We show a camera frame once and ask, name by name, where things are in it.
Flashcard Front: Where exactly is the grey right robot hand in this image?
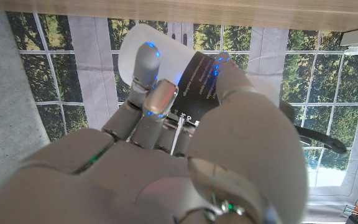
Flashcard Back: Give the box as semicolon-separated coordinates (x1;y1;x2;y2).
0;41;309;224

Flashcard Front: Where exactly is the white oil cruet black spout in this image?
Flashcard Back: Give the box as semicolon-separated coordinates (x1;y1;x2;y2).
117;23;348;155

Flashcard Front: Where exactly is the printed window forest backdrop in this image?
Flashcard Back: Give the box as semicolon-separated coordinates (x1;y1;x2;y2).
4;11;358;223

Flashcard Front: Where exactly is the silver binder clip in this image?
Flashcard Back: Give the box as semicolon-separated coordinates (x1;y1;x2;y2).
342;205;358;219

